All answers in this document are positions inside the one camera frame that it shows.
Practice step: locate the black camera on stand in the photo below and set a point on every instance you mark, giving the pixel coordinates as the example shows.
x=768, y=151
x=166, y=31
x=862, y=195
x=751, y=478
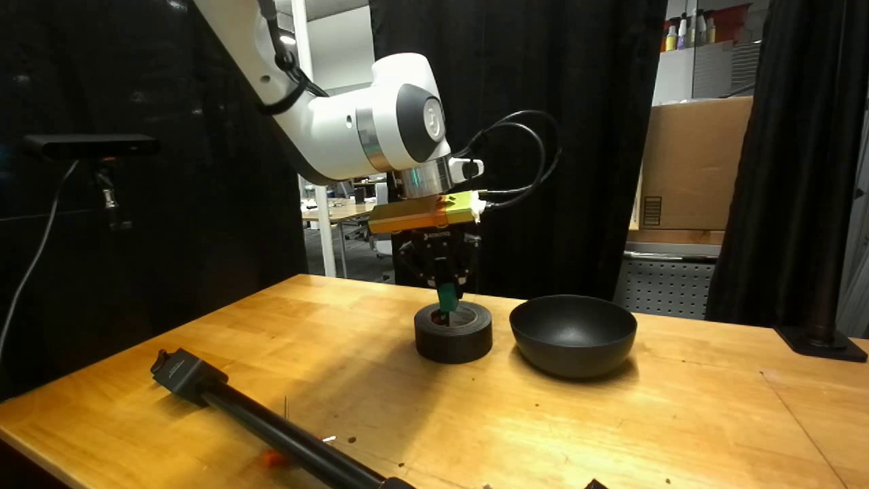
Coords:
x=91, y=144

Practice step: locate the black bowl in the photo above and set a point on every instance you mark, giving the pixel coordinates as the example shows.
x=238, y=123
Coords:
x=572, y=341

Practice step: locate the grey perforated panel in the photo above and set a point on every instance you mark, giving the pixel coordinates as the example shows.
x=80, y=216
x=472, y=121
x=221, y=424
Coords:
x=667, y=289

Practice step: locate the black curtain with stand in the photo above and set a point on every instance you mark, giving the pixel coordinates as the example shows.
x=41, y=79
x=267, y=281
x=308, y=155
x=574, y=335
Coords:
x=797, y=163

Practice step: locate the small black object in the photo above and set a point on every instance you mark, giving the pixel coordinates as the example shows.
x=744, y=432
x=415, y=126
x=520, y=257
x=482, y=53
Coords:
x=596, y=485

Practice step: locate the black tripod pole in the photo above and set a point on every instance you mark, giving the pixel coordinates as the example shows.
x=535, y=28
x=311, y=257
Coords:
x=273, y=432

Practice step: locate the brown cardboard box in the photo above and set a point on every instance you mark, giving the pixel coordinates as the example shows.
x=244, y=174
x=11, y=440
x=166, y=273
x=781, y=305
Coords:
x=694, y=163

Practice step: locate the gold green wrist camera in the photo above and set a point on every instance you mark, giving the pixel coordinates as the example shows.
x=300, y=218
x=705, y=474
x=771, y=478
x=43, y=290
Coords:
x=421, y=218

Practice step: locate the black stand base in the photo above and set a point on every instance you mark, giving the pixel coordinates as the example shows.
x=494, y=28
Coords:
x=821, y=342

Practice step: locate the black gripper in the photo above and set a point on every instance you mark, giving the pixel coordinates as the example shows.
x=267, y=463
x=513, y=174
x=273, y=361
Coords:
x=434, y=257

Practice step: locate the black tape roll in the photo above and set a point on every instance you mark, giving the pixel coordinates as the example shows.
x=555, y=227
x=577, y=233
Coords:
x=452, y=342

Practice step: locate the small red object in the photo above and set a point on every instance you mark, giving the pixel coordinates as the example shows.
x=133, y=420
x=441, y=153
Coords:
x=276, y=460

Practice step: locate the shelf with bottles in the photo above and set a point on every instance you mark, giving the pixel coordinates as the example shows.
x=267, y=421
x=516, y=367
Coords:
x=696, y=31

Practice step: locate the wide black curtain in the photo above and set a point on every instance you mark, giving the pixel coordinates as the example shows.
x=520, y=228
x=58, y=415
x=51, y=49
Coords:
x=597, y=179

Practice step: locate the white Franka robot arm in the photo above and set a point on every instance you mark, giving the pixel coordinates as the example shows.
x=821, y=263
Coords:
x=353, y=136

